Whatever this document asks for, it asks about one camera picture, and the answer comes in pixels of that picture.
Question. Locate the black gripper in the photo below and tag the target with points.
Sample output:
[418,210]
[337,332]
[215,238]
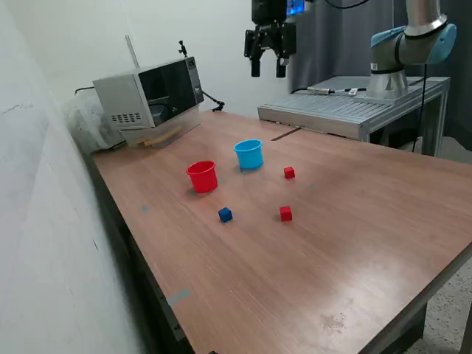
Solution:
[269,13]

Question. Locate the red wooden cube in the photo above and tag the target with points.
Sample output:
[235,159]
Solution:
[289,172]
[285,213]

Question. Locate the blue wooden cube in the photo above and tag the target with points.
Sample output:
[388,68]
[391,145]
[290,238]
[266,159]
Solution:
[225,214]

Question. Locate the dark grey curtain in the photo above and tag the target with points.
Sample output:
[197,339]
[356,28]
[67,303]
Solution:
[332,44]

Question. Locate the thin dark metal strip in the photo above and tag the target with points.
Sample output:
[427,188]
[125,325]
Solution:
[284,134]

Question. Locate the aluminium profile robot stand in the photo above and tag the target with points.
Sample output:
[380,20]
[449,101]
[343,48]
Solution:
[343,110]

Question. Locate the white warning sticker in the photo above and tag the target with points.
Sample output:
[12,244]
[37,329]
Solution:
[353,90]

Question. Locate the blue plastic cup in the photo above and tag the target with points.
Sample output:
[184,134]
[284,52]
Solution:
[250,156]

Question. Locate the clear plastic container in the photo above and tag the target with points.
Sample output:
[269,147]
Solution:
[177,127]

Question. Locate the aluminium base mounting plate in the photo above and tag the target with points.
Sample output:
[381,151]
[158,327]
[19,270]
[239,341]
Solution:
[387,97]

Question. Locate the light wooden stick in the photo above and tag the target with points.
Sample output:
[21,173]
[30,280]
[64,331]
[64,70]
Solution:
[142,141]
[166,135]

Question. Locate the red plastic cup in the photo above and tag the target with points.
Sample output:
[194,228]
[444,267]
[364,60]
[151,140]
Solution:
[202,178]

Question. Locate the thin white metal rod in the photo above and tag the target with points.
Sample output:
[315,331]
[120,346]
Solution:
[133,52]

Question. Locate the silver microwave oven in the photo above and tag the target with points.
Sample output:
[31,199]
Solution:
[121,99]

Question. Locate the crumpled clear plastic bag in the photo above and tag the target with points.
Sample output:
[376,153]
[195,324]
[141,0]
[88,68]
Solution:
[85,125]

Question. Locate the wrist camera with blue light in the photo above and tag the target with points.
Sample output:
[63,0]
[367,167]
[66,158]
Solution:
[296,6]

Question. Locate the small black camera mount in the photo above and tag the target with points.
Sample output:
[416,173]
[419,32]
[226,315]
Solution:
[182,49]

